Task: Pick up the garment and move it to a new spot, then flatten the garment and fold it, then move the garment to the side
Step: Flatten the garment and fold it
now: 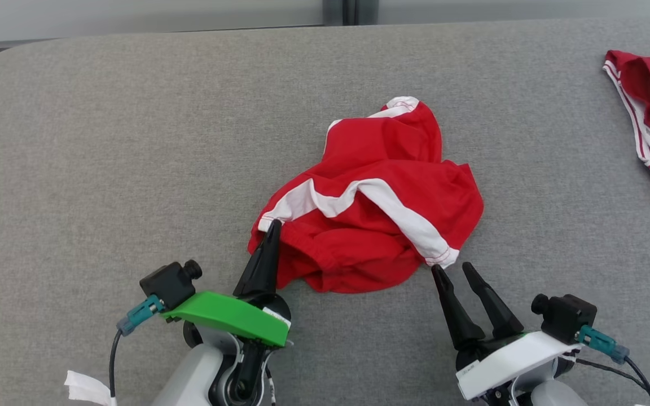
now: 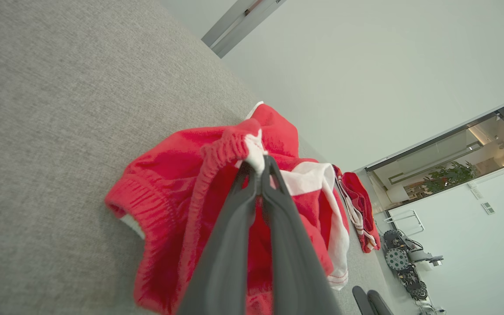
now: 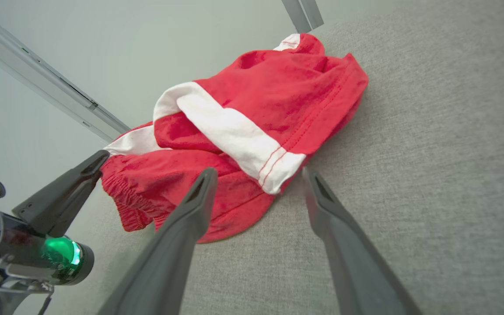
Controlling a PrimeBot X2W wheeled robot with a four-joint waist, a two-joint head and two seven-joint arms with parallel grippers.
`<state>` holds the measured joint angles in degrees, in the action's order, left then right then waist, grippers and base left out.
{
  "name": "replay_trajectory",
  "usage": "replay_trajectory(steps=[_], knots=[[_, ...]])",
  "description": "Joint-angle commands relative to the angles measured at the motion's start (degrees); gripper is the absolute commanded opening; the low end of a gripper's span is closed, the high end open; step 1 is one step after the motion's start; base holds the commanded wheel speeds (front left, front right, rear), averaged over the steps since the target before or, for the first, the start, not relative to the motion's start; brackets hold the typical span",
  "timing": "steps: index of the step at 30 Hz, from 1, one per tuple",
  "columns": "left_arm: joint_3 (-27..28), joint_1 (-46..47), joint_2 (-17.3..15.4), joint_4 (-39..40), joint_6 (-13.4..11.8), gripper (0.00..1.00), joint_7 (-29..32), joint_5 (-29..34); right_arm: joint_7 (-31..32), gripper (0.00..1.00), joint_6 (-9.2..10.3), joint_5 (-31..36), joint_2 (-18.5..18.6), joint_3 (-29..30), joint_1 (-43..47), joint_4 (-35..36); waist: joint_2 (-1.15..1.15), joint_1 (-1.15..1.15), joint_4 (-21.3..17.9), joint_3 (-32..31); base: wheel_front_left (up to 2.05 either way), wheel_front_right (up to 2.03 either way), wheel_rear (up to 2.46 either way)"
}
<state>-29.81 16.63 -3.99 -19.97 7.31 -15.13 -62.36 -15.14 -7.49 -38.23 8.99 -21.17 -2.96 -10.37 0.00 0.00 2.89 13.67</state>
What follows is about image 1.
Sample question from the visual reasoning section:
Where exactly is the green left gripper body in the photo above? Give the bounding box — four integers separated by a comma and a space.
161, 290, 293, 347

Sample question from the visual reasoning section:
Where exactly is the red and white jersey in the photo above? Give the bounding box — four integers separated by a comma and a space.
248, 96, 485, 295

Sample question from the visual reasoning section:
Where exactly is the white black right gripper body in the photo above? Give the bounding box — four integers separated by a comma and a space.
455, 330, 582, 402

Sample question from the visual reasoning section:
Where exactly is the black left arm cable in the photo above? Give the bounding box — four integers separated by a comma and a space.
109, 330, 124, 406

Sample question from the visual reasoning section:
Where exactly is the teal left camera connector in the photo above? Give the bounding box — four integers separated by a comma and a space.
117, 294, 165, 337

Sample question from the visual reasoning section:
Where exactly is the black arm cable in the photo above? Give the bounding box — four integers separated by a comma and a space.
576, 355, 650, 406
109, 330, 124, 406

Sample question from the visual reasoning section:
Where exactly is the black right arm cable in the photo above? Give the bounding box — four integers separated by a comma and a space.
576, 355, 650, 406

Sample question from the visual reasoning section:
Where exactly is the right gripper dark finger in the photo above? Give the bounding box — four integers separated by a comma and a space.
431, 265, 486, 350
462, 262, 525, 340

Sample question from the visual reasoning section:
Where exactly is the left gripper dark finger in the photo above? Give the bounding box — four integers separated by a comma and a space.
233, 221, 276, 298
263, 221, 283, 297

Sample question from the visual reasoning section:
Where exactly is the teal camera connector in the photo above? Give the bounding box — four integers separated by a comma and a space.
117, 294, 165, 337
578, 325, 630, 364

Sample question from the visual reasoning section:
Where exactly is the teal right camera connector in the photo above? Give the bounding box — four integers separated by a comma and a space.
578, 325, 630, 364

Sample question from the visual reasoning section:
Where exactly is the white left cable tag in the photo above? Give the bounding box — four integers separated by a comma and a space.
64, 370, 118, 406

